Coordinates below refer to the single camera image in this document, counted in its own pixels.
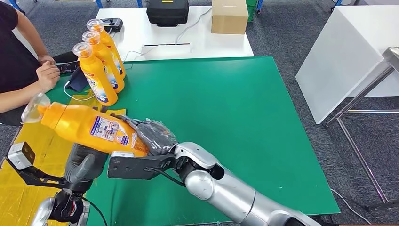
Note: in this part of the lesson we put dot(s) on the white side table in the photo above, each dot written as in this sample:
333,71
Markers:
343,56

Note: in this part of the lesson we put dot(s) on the person's left hand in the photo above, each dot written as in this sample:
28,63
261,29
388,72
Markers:
46,58

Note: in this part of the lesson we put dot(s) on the person's right hand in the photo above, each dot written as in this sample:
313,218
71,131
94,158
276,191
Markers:
48,76

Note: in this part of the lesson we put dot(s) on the tablet in blue case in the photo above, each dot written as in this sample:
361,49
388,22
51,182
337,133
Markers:
78,81

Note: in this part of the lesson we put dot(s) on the metal frame stand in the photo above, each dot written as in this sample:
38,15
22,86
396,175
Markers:
389,57

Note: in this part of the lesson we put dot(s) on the black carrying case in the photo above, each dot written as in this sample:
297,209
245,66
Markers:
167,13

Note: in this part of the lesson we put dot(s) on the yellow tape sheet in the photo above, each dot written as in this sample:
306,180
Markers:
18,193

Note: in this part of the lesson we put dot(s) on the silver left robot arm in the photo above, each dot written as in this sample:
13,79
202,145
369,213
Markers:
59,209

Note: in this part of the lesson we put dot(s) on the orange detergent bottle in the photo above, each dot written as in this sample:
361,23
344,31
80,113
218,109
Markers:
87,128
113,46
107,59
96,78

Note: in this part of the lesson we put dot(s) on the green plastic crate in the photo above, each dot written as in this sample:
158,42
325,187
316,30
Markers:
252,11

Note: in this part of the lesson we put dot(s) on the black smartphone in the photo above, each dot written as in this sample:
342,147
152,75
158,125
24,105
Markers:
67,68

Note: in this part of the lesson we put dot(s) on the black remote controller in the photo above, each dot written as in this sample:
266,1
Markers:
113,24

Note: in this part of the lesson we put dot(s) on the person's left forearm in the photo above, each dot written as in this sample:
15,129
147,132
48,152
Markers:
32,37

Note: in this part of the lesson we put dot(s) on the green table mat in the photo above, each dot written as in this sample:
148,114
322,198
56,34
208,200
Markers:
202,109

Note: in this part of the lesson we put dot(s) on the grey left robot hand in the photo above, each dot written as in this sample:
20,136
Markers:
82,165

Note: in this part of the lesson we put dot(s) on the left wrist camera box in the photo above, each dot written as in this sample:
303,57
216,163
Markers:
20,155

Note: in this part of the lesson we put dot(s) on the person's right forearm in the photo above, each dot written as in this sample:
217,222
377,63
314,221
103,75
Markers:
15,99

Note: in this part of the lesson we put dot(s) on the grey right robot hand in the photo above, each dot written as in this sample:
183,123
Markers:
156,137

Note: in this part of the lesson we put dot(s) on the person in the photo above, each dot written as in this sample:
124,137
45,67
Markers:
15,59

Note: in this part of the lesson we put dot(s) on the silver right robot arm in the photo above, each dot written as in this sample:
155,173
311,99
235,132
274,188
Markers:
233,190

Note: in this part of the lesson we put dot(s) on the cardboard box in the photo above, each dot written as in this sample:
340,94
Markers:
229,17

